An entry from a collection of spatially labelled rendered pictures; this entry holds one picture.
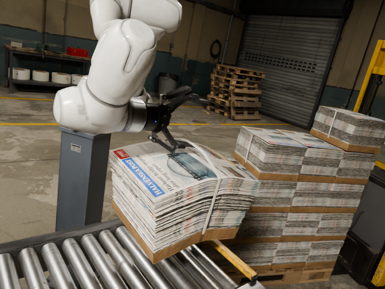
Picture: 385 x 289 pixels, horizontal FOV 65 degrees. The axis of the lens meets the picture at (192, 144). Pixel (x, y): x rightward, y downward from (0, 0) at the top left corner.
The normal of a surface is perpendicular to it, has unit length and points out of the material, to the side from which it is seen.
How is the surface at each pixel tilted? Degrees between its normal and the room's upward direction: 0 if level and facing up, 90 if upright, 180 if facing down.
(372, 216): 90
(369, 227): 90
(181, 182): 11
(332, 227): 90
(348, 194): 90
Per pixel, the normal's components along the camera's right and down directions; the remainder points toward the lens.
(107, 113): 0.34, 0.78
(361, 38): -0.77, 0.04
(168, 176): 0.10, -0.89
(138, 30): 0.56, -0.45
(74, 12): 0.61, 0.34
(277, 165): 0.29, 0.33
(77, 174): -0.25, 0.24
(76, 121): 0.21, 0.66
